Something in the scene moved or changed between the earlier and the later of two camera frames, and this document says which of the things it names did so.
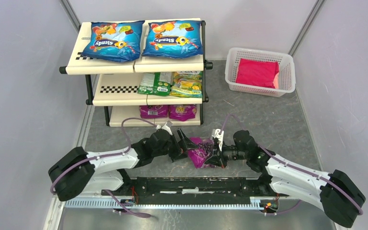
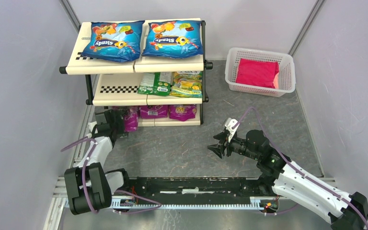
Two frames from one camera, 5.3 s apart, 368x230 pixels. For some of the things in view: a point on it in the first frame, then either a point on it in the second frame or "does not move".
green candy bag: x=157 y=83 does not move
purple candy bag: x=198 y=156 -> x=130 y=115
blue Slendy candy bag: x=174 y=39 does not move
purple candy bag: x=182 y=112 does not move
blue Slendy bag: x=118 y=41 does not move
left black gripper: x=177 y=148 -> x=117 y=120
